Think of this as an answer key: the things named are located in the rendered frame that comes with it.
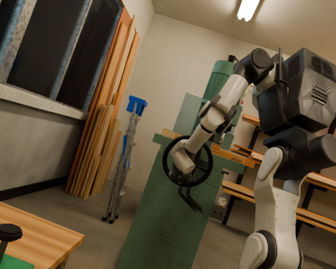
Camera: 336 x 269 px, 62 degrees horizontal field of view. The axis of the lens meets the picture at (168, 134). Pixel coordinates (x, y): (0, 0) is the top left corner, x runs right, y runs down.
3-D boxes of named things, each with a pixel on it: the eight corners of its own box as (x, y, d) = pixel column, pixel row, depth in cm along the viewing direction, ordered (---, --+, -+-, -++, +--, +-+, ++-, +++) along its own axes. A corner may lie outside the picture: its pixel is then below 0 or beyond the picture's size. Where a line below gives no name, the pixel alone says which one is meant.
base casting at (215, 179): (152, 163, 179) (157, 150, 179) (169, 162, 235) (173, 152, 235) (220, 189, 169) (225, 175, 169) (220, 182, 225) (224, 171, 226)
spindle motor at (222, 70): (199, 101, 184) (215, 57, 185) (201, 106, 201) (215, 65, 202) (225, 109, 181) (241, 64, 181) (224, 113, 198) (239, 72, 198)
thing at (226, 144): (216, 146, 203) (222, 131, 203) (216, 147, 210) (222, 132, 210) (229, 151, 201) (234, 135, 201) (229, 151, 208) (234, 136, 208)
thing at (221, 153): (174, 139, 193) (175, 134, 193) (174, 140, 195) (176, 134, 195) (253, 168, 182) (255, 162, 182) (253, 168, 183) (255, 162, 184)
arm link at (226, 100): (229, 128, 110) (256, 86, 116) (202, 109, 111) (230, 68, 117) (220, 134, 121) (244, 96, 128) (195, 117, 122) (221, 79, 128)
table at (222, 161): (147, 140, 171) (151, 131, 171) (158, 143, 201) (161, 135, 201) (244, 175, 158) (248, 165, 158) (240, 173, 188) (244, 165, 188)
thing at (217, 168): (160, 151, 178) (162, 145, 178) (167, 152, 199) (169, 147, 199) (221, 173, 170) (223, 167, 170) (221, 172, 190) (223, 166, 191)
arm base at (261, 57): (268, 82, 114) (280, 62, 117) (244, 62, 112) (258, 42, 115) (247, 92, 128) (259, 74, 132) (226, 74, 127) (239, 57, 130)
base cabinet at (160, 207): (113, 269, 177) (152, 163, 178) (140, 242, 233) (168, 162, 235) (180, 301, 167) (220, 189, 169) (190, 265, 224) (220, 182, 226)
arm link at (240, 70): (256, 82, 115) (271, 59, 118) (239, 69, 113) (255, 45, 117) (241, 91, 126) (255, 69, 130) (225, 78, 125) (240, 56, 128)
